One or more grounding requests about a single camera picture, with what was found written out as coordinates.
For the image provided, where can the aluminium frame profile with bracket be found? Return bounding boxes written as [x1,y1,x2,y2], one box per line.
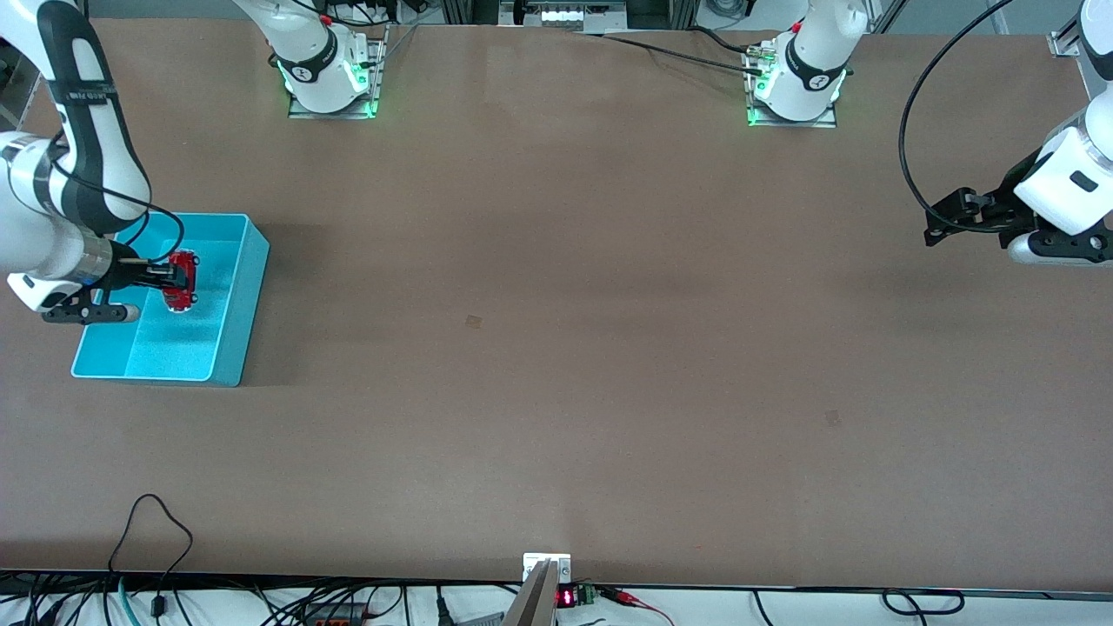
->
[0,39,43,131]
[1048,17,1113,101]

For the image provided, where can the black left camera mount bracket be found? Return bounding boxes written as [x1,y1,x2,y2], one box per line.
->
[1030,217,1113,260]

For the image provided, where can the grey aluminium bar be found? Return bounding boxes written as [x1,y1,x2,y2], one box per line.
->
[502,560,558,626]

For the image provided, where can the red clip wire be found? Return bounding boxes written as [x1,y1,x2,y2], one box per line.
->
[598,587,675,626]

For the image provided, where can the white table edge bracket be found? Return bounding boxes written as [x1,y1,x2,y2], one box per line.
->
[523,553,572,583]

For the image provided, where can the red beetle toy car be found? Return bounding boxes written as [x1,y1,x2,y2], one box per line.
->
[165,250,200,313]

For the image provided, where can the lit white device panel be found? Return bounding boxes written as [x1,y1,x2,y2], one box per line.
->
[500,0,629,34]

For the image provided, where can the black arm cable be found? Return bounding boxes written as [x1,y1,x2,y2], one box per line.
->
[900,0,1031,234]
[48,130,185,264]

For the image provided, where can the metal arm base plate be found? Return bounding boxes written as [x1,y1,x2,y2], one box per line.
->
[287,24,389,120]
[745,39,839,130]

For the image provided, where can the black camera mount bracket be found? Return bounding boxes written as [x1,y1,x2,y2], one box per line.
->
[42,287,123,325]
[1030,217,1113,260]

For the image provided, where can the black orange power strip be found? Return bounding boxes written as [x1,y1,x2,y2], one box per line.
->
[300,600,383,626]

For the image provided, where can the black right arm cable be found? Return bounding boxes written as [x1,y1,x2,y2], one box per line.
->
[48,130,185,264]

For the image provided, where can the black looped cable with plug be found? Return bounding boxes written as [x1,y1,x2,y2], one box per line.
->
[109,494,194,620]

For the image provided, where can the short black table cable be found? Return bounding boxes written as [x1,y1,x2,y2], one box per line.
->
[691,24,756,57]

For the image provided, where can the long black table cable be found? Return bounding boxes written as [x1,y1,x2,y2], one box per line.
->
[578,30,770,77]

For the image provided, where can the blue plastic storage box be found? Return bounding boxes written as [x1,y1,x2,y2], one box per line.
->
[71,213,270,388]

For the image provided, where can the black right camera mount bracket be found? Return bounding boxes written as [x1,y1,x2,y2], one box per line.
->
[42,287,123,325]

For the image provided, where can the black oval coiled cable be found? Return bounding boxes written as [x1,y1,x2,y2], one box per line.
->
[883,589,966,616]

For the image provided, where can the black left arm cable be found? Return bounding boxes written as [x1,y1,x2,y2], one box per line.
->
[900,0,1031,234]

